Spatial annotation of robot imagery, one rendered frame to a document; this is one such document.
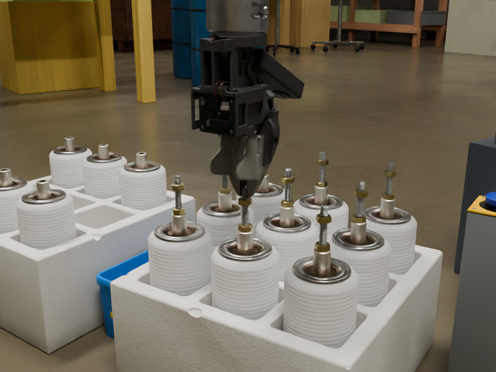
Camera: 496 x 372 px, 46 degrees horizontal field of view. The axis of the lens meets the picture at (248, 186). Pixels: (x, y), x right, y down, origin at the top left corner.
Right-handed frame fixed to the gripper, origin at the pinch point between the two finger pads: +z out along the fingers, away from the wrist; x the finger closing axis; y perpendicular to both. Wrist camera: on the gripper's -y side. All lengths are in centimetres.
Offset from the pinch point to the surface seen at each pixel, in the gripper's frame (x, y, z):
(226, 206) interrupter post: -11.4, -10.0, 8.3
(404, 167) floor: -28, -137, 34
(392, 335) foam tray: 19.2, -7.3, 19.9
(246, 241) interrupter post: 0.7, 1.5, 7.5
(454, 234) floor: 6, -84, 34
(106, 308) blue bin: -30.1, 1.1, 28.2
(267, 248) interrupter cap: 2.5, -1.2, 9.0
